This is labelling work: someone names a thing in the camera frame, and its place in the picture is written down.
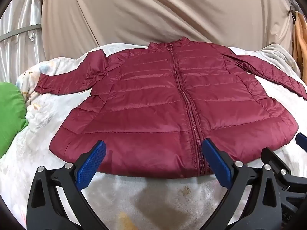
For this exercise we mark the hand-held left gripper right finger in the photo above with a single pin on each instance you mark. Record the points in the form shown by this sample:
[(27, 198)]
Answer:
[(217, 163)]

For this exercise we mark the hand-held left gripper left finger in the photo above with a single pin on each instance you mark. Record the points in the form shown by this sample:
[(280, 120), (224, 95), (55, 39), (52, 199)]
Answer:
[(92, 164)]

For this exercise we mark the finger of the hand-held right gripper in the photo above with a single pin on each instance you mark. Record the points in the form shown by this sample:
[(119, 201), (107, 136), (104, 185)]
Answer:
[(275, 159), (302, 140)]

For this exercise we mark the maroon puffer jacket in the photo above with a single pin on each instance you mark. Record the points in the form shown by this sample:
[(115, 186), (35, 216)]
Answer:
[(172, 105)]

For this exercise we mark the floral fleece blanket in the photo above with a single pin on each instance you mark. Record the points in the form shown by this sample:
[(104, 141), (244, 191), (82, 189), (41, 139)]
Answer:
[(148, 201)]

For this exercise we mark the green cloth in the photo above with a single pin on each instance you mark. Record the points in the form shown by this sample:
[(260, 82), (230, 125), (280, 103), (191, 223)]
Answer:
[(10, 117)]

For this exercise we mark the orange hanging coat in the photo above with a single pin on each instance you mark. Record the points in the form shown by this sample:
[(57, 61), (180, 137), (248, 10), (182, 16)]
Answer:
[(301, 43)]

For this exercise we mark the grey metal bar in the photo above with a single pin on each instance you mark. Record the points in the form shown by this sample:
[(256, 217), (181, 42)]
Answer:
[(19, 30)]

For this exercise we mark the white satin curtain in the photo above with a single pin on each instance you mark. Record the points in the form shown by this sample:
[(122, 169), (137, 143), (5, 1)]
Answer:
[(20, 28)]

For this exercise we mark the beige cloth backdrop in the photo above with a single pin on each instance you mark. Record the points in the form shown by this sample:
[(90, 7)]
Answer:
[(156, 12)]

